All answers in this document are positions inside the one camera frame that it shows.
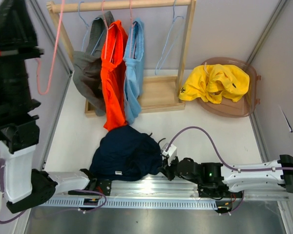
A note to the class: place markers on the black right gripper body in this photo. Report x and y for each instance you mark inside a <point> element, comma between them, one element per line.
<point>171,171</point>

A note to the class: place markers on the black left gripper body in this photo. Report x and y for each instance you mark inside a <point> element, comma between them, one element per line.
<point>17,59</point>

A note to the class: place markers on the navy blue shorts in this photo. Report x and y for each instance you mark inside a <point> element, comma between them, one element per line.
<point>127,155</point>

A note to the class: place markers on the yellow shorts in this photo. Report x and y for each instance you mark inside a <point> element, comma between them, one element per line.
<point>212,83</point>

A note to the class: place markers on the blue wire hanger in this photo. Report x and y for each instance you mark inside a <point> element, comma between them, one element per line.
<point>172,37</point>

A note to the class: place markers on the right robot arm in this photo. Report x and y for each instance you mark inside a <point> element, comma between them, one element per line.
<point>268,175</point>

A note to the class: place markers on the grey shorts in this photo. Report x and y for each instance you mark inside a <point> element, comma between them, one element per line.
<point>87,79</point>

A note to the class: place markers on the blue hanger of grey shorts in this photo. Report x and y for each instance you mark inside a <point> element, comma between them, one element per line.
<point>95,34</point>

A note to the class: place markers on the pink hanger of orange shorts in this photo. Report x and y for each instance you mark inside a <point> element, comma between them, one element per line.
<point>108,20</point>

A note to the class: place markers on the orange shorts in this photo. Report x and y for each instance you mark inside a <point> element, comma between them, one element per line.
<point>113,76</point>

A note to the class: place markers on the light blue shorts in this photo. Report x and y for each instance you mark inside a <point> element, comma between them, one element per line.
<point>134,74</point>

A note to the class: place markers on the wooden clothes rack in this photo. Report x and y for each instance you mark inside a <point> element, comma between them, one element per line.
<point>161,93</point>

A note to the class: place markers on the translucent pink plastic basket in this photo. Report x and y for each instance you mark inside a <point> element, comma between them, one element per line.
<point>247,104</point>

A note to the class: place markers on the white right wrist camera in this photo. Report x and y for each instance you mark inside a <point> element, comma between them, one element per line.
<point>169,154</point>

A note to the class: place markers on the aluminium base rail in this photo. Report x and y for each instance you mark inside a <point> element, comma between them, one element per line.
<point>158,187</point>

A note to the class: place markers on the slotted cable duct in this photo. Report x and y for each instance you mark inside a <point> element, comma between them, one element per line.
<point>78,202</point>

